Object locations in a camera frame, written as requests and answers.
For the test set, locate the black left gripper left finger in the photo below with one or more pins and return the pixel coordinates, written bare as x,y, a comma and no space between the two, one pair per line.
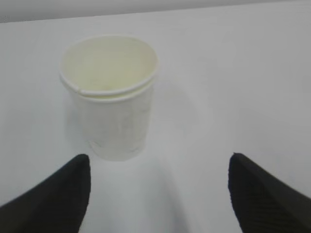
56,205

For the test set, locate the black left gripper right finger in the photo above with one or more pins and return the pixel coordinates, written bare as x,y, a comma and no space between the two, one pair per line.
264,204

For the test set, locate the white paper cup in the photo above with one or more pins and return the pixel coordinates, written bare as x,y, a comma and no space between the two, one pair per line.
110,79

